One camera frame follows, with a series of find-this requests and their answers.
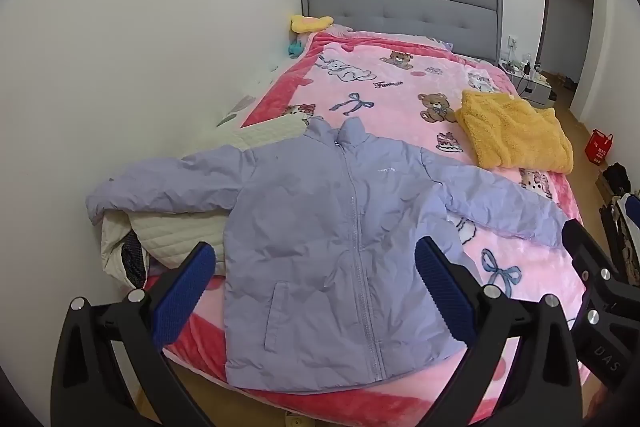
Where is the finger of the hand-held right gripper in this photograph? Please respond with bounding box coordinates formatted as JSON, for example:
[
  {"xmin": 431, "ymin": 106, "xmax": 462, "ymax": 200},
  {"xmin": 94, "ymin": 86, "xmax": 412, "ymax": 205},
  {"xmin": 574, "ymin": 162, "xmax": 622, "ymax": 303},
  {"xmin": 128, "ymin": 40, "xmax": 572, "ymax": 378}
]
[{"xmin": 561, "ymin": 218, "xmax": 626, "ymax": 308}]

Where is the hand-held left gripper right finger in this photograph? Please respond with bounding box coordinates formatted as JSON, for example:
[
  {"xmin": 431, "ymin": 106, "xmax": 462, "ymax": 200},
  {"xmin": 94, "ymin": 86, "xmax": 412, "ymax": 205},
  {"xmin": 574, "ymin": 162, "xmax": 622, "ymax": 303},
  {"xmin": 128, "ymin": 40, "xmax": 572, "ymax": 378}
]
[{"xmin": 415, "ymin": 234, "xmax": 584, "ymax": 427}]

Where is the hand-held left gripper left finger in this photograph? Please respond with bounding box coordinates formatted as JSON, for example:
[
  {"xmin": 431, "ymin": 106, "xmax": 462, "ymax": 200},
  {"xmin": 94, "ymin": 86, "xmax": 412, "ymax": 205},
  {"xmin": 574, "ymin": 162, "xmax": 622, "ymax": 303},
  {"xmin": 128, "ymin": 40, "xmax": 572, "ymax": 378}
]
[{"xmin": 50, "ymin": 241, "xmax": 217, "ymax": 427}]

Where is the lavender puffer jacket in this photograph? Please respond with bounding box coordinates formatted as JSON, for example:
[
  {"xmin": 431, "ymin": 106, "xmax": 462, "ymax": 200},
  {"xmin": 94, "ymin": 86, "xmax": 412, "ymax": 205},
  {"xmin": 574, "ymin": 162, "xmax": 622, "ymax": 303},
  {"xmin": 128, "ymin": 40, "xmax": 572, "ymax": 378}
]
[{"xmin": 85, "ymin": 117, "xmax": 583, "ymax": 395}]

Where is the dark patterned bag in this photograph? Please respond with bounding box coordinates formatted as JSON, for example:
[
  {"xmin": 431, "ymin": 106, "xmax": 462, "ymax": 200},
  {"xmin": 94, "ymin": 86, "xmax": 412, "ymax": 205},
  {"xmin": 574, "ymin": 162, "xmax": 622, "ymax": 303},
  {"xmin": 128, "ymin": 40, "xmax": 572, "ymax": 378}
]
[{"xmin": 597, "ymin": 193, "xmax": 640, "ymax": 289}]

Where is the cream quilted jacket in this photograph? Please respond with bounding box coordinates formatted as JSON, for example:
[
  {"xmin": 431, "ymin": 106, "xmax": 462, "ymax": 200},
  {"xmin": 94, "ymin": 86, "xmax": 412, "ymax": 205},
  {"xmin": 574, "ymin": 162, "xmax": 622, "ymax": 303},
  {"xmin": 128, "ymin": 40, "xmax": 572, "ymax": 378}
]
[{"xmin": 100, "ymin": 114, "xmax": 312, "ymax": 295}]

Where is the black bag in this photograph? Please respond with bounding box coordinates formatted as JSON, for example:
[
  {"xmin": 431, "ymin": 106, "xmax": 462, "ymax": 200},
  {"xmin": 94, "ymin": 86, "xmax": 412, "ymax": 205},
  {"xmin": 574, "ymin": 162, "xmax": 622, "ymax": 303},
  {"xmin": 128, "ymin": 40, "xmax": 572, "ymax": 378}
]
[{"xmin": 602, "ymin": 162, "xmax": 632, "ymax": 196}]

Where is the red shopping bag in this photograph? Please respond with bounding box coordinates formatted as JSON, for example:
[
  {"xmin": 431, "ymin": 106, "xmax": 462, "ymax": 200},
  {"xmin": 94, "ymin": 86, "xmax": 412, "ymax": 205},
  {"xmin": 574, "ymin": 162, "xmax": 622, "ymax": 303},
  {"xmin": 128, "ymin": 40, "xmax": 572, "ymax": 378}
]
[{"xmin": 584, "ymin": 129, "xmax": 615, "ymax": 166}]

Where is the yellow fleece garment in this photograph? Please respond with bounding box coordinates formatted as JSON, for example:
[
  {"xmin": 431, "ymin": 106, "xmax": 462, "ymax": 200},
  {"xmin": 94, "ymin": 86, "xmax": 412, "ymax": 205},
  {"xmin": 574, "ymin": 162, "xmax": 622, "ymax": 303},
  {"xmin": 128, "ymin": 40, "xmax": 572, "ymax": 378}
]
[{"xmin": 454, "ymin": 89, "xmax": 575, "ymax": 175}]

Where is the white nightstand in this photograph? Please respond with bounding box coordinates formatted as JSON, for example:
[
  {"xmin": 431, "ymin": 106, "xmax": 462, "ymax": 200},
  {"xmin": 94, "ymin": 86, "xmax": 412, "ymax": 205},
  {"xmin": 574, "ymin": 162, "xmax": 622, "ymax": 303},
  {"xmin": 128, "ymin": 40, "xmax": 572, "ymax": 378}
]
[{"xmin": 498, "ymin": 59, "xmax": 557, "ymax": 110}]

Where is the white floral bed sheet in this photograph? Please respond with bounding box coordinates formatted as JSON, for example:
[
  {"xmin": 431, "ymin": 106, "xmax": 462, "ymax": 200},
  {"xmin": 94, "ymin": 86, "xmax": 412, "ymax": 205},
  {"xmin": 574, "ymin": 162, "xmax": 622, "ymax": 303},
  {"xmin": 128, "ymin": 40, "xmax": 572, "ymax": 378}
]
[{"xmin": 216, "ymin": 56, "xmax": 302, "ymax": 128}]

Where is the pink printed blanket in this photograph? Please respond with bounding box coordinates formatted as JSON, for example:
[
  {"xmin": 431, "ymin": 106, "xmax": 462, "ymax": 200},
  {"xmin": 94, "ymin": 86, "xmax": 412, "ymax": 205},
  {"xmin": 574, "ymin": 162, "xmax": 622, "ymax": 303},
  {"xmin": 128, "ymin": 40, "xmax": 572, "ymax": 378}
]
[{"xmin": 144, "ymin": 29, "xmax": 590, "ymax": 424}]

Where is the grey padded headboard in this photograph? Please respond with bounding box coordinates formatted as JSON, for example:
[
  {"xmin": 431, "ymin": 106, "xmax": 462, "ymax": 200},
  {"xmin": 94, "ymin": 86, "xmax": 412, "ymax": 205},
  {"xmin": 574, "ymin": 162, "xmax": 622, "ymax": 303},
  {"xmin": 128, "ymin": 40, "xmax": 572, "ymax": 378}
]
[{"xmin": 299, "ymin": 0, "xmax": 504, "ymax": 68}]

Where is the yellow plush toy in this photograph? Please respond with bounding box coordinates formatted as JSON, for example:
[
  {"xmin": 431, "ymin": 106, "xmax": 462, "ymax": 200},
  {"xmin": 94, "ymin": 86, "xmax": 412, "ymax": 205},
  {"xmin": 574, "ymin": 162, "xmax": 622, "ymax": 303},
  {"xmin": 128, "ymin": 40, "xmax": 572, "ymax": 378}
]
[{"xmin": 290, "ymin": 14, "xmax": 335, "ymax": 34}]

